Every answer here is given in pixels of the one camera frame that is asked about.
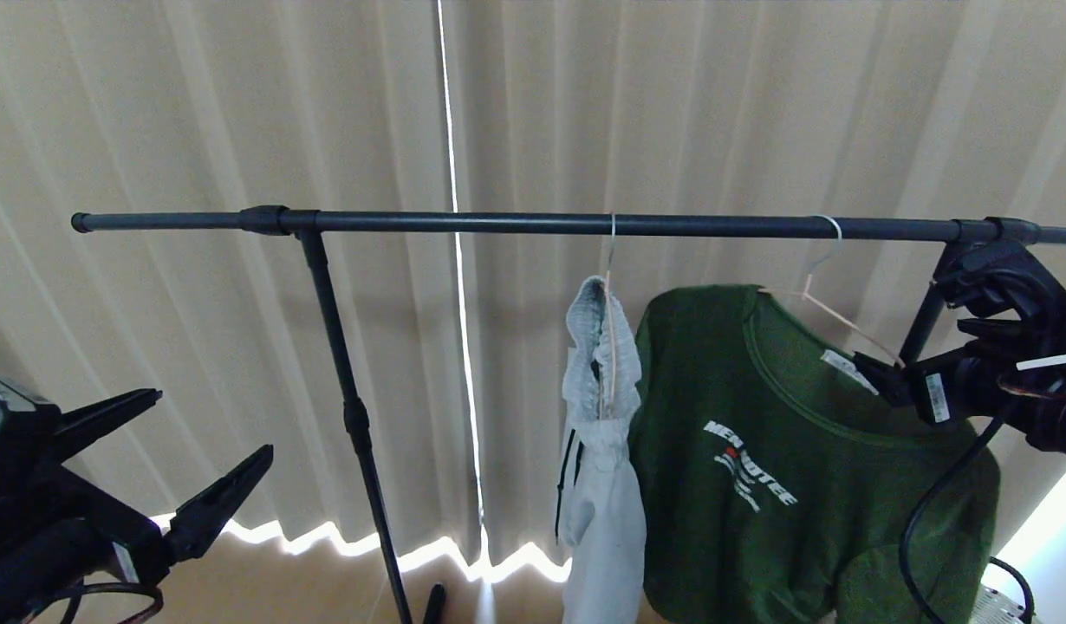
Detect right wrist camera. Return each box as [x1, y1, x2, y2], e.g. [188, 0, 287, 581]
[932, 238, 1066, 356]

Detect green garment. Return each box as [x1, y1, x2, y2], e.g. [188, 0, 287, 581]
[627, 283, 1003, 624]

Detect pink clothes hanger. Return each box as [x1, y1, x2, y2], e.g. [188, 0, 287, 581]
[600, 214, 621, 419]
[757, 214, 908, 370]

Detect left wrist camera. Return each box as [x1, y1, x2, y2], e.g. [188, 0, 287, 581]
[0, 374, 63, 501]

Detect black clothes rack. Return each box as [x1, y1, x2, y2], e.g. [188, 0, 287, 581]
[69, 205, 1066, 624]

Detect white laundry basket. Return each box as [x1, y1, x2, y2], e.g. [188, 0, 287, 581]
[969, 584, 1043, 624]

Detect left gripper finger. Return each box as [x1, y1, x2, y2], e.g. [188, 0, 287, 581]
[166, 443, 276, 564]
[53, 387, 165, 465]

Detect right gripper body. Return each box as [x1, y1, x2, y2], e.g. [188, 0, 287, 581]
[911, 345, 1066, 464]

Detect beige curtain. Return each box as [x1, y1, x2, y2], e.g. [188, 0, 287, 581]
[0, 0, 1066, 583]

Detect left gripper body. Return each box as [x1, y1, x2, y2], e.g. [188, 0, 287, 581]
[0, 466, 173, 624]

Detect pale grey shorts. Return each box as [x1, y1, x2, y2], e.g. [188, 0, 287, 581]
[554, 275, 648, 624]

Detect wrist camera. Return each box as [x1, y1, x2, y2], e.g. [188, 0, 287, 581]
[0, 374, 63, 501]
[932, 238, 1066, 356]

